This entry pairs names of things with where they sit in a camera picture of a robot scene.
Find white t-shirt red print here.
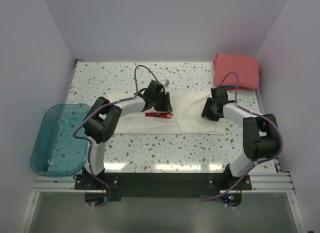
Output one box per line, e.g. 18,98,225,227
114,90,225,136

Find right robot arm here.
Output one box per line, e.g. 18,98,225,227
201,87,282,182

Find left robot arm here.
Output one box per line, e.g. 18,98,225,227
83,79,173,176

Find folded blue t-shirt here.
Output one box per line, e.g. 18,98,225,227
214,79,262,91

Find folded pink t-shirt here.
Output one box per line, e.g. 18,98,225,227
213,53,260,90

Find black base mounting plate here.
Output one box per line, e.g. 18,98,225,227
73,169,252,204

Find teal transparent plastic bin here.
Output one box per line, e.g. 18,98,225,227
30,103,91,178

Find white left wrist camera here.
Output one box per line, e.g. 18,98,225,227
160,79,170,88

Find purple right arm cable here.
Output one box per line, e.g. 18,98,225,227
199,71,285,203

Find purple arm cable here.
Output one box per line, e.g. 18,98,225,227
199,71,285,203
72,64,163,207

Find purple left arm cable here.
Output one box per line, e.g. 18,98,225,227
72,64,163,207

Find aluminium frame rail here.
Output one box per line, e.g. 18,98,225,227
31,172,296,193

